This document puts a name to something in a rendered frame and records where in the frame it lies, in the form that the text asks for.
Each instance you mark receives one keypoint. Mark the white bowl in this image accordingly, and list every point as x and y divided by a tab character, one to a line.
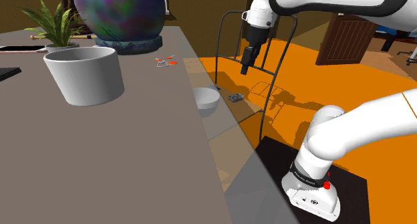
205	99

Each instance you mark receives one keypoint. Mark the green plant in white pot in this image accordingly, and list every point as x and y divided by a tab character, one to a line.
57	27

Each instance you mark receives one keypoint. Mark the pink thin rod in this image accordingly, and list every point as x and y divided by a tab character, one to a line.
19	52

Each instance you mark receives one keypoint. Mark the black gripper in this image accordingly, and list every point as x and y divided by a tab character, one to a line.
255	37

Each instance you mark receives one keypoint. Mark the black flat phone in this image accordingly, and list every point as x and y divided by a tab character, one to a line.
19	48

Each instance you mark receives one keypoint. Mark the small grey block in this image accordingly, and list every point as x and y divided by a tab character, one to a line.
236	98

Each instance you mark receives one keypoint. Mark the wooden stick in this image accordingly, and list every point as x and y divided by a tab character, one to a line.
83	36

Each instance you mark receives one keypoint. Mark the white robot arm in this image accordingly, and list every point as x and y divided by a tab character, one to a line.
345	132

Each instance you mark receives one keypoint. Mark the large multicoloured round vase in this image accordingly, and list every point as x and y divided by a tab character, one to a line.
123	14

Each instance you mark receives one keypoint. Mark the black flat tablet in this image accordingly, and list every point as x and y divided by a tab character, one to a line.
8	72

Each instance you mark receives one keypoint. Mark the brown wooden door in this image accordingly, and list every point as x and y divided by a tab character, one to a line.
345	40

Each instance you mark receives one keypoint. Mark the small orange and white toy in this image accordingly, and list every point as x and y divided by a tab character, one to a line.
166	62

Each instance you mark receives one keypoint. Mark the large white pot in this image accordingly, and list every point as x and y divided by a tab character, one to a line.
88	76

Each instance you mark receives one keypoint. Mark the dark robot stand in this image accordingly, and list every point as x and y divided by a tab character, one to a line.
351	190

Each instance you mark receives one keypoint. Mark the grey-brown table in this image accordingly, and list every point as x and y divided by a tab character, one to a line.
114	158

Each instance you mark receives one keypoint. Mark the office chair base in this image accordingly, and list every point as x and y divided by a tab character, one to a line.
411	57

